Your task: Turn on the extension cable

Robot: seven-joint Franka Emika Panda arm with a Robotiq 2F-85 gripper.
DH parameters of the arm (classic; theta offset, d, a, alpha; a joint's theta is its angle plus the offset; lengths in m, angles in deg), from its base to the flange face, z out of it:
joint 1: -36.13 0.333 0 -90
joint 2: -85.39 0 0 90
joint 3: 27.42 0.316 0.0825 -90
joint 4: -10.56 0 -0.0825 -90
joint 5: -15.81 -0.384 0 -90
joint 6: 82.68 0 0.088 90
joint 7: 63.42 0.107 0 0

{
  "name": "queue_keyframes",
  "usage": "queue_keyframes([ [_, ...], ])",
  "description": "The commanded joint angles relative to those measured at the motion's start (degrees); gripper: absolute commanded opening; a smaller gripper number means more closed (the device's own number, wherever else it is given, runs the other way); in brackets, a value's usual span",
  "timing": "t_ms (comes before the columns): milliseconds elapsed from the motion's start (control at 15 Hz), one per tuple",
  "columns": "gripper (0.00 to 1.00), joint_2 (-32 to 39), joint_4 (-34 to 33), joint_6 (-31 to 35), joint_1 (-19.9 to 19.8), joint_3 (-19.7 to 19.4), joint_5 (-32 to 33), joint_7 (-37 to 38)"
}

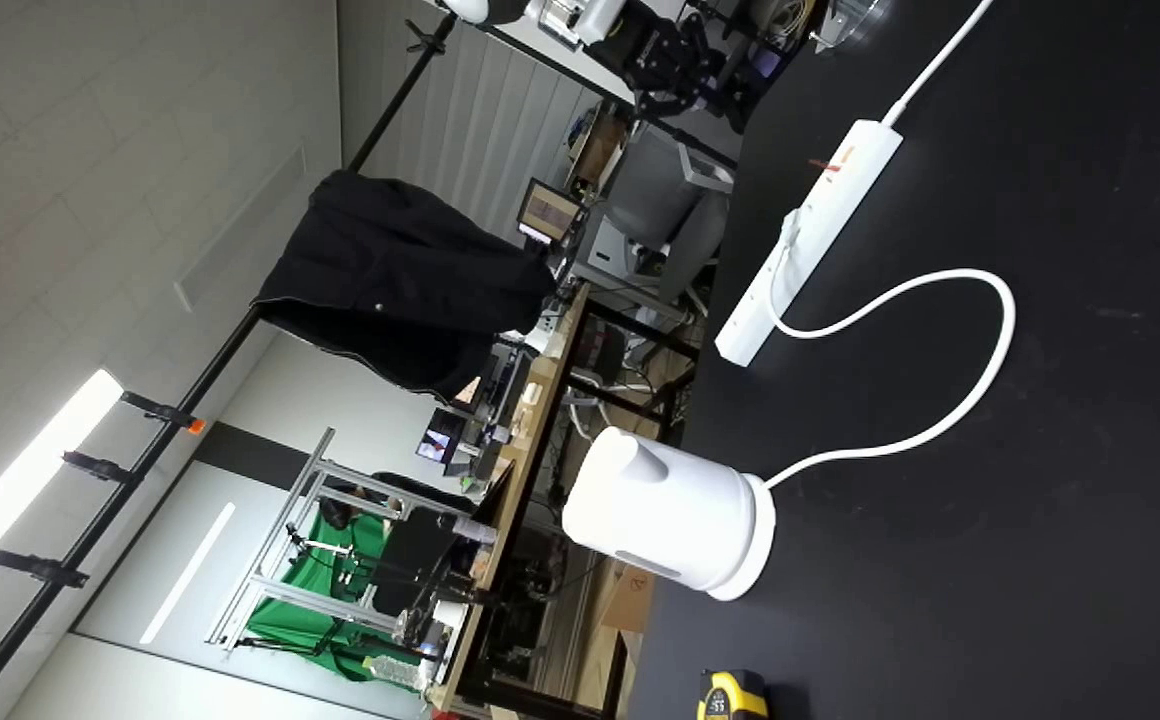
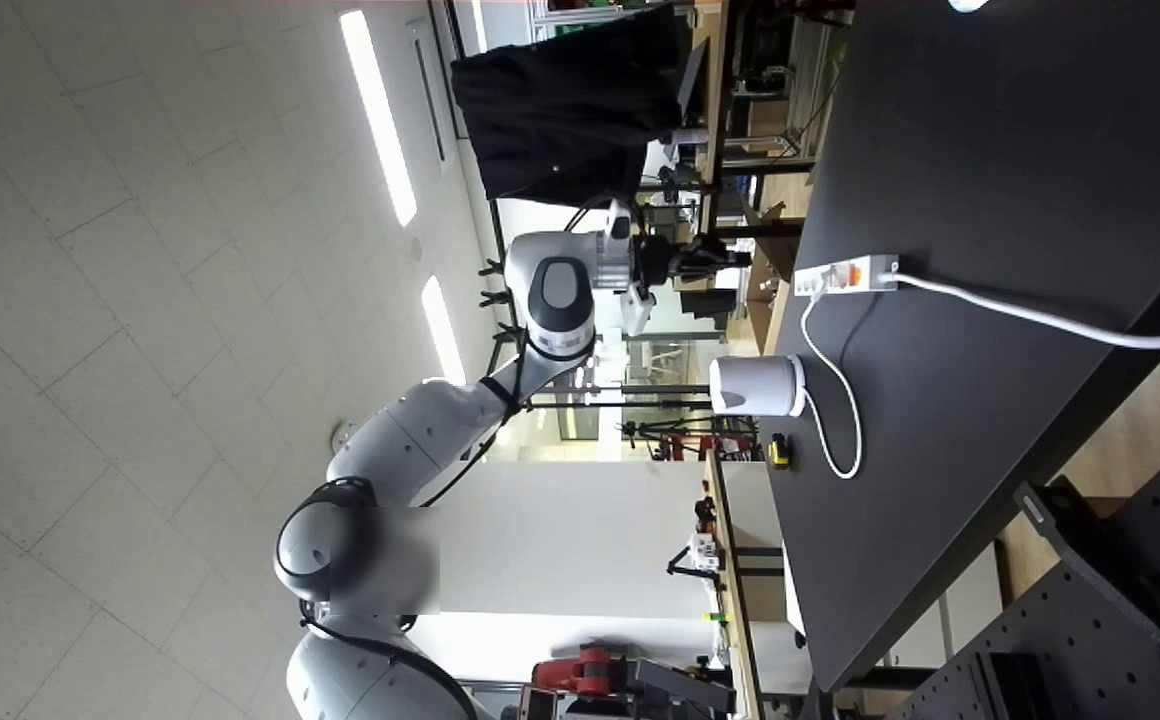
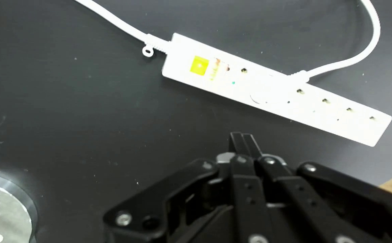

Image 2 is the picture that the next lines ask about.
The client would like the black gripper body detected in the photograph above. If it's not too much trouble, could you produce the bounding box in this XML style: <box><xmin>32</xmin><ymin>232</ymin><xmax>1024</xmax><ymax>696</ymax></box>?
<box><xmin>627</xmin><ymin>236</ymin><xmax>689</xmax><ymax>306</ymax></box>

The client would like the white power strip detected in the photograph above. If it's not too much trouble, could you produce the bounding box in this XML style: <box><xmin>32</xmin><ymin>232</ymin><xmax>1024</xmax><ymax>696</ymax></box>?
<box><xmin>792</xmin><ymin>252</ymin><xmax>904</xmax><ymax>300</ymax></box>

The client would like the grey cylindrical cup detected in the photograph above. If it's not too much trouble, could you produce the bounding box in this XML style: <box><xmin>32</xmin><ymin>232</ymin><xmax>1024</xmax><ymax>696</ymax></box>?
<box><xmin>707</xmin><ymin>353</ymin><xmax>813</xmax><ymax>420</ymax></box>

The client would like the red and black tool rack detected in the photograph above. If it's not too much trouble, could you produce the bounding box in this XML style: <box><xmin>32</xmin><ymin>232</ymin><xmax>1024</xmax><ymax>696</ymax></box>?
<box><xmin>619</xmin><ymin>410</ymin><xmax>762</xmax><ymax>464</ymax></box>

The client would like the wooden workbench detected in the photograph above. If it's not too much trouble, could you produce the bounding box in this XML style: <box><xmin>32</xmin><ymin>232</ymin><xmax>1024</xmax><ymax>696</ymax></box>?
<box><xmin>693</xmin><ymin>0</ymin><xmax>733</xmax><ymax>191</ymax></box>
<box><xmin>701</xmin><ymin>453</ymin><xmax>765</xmax><ymax>720</ymax></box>

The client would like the black hanging cloth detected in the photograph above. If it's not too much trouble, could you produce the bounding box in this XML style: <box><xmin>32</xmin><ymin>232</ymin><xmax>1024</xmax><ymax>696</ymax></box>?
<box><xmin>450</xmin><ymin>5</ymin><xmax>693</xmax><ymax>213</ymax></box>

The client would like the short ceiling light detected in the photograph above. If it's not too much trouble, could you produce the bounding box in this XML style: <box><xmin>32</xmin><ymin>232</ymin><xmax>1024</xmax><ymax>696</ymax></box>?
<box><xmin>415</xmin><ymin>273</ymin><xmax>471</xmax><ymax>417</ymax></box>

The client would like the long ceiling light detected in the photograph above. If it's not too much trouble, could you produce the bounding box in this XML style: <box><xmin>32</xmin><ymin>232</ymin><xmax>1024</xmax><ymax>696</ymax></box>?
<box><xmin>335</xmin><ymin>9</ymin><xmax>421</xmax><ymax>232</ymax></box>

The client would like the red machine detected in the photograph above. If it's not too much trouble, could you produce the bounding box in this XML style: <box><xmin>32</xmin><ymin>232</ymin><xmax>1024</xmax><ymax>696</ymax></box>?
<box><xmin>523</xmin><ymin>638</ymin><xmax>733</xmax><ymax>720</ymax></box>

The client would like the black perforated board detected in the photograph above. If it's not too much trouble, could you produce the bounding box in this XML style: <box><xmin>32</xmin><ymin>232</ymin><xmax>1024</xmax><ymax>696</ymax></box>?
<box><xmin>894</xmin><ymin>448</ymin><xmax>1160</xmax><ymax>720</ymax></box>

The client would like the black pole frame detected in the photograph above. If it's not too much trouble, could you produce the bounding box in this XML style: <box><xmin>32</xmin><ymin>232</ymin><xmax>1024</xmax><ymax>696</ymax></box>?
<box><xmin>426</xmin><ymin>0</ymin><xmax>538</xmax><ymax>403</ymax></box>

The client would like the white kettle cable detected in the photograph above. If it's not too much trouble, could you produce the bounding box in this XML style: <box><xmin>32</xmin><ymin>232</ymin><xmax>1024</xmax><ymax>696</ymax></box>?
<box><xmin>796</xmin><ymin>286</ymin><xmax>867</xmax><ymax>485</ymax></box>

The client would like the white power strip cable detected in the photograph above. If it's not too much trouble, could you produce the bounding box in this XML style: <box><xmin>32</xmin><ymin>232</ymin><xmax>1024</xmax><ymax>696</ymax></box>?
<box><xmin>894</xmin><ymin>266</ymin><xmax>1160</xmax><ymax>354</ymax></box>

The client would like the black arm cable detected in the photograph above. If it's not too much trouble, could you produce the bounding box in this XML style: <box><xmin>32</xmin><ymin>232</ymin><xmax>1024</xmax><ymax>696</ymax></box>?
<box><xmin>397</xmin><ymin>331</ymin><xmax>531</xmax><ymax>529</ymax></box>

